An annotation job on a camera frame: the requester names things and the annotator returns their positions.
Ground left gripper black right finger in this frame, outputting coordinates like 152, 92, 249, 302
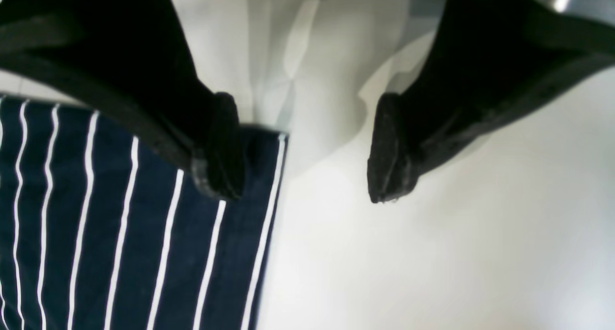
368, 0, 615, 204

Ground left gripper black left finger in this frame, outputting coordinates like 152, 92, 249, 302
0, 0, 246, 201

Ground navy white striped T-shirt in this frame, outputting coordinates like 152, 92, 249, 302
0, 94, 288, 330

